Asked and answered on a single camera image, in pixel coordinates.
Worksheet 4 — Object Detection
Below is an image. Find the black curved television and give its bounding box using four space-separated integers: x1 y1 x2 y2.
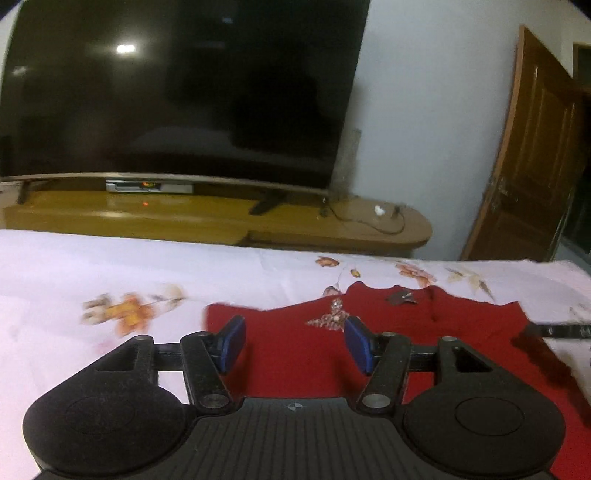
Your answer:
0 0 373 216

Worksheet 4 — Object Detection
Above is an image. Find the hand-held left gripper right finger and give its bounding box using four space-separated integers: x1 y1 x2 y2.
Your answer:
344 316 500 411

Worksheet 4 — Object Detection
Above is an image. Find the brown wooden door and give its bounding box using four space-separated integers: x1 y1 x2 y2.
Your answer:
460 25 591 265

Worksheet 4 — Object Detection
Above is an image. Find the red knit sweater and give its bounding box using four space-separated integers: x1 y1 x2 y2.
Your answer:
204 282 591 480

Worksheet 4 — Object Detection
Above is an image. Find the black cable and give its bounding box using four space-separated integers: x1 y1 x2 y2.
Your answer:
320 196 407 234

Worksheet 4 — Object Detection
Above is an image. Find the floral white bed sheet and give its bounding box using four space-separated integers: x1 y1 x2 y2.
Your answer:
0 228 591 480

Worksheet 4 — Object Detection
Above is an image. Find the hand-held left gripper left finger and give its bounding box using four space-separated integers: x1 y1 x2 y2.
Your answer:
92 316 246 412

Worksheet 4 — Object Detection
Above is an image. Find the wooden television cabinet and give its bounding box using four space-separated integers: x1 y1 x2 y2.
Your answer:
0 177 434 259

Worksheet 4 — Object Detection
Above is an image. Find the silver set-top box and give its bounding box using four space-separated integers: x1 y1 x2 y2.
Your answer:
106 179 194 194

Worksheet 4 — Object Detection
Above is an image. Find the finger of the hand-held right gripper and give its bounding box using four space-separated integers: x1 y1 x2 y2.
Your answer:
524 322 591 342

